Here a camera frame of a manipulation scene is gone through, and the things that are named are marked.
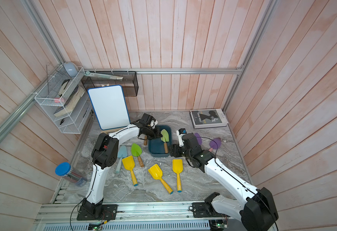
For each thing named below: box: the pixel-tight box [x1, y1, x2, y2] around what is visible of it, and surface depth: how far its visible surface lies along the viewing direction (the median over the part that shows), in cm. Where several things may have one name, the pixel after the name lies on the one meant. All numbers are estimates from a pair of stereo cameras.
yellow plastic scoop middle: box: [148, 163, 174, 195], surface depth 87 cm
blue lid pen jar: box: [54, 161, 88, 187], surface depth 71 cm
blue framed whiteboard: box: [87, 84, 130, 131], surface depth 92 cm
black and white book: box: [189, 108, 229, 129], surface depth 113 cm
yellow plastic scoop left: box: [121, 155, 139, 187], surface depth 92 cm
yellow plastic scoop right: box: [172, 158, 183, 193], surface depth 90 cm
